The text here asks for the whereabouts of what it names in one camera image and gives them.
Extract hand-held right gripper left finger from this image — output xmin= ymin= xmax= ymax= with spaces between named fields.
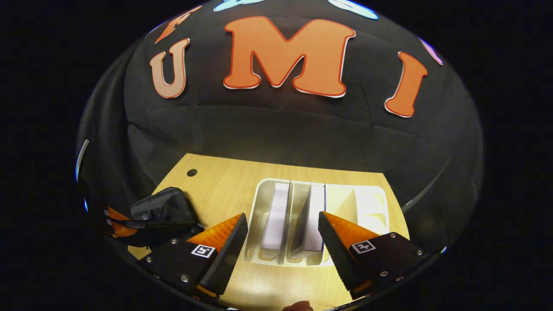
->
xmin=137 ymin=213 xmax=249 ymax=303

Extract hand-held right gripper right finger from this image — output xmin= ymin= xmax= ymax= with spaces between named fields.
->
xmin=318 ymin=211 xmax=426 ymax=299

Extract blue cover book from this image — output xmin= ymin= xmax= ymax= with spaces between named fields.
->
xmin=287 ymin=183 xmax=326 ymax=259

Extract black schoolbag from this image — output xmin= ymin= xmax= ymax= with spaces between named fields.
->
xmin=127 ymin=187 xmax=203 ymax=249

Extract white bookshelf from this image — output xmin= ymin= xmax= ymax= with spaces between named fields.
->
xmin=244 ymin=178 xmax=391 ymax=267

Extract portrait cover book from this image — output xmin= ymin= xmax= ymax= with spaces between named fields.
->
xmin=261 ymin=181 xmax=291 ymax=252

